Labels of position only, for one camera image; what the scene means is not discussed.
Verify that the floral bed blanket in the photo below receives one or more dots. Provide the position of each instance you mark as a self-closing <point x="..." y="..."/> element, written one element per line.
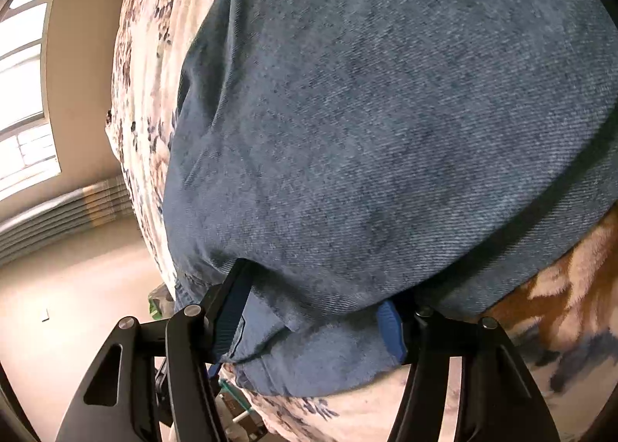
<point x="564" y="319"/>

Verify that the teal curtain left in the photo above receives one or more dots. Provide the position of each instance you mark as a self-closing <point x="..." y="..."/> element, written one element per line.
<point x="71" y="213"/>

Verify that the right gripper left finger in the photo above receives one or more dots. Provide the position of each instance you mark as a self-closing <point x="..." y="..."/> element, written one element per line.
<point x="164" y="372"/>

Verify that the blue denim pants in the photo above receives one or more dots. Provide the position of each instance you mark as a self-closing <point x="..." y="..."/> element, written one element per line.
<point x="355" y="149"/>

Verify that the window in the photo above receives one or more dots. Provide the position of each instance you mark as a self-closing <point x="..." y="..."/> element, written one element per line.
<point x="28" y="152"/>

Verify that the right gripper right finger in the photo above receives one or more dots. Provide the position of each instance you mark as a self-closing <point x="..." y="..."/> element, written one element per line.
<point x="499" y="399"/>

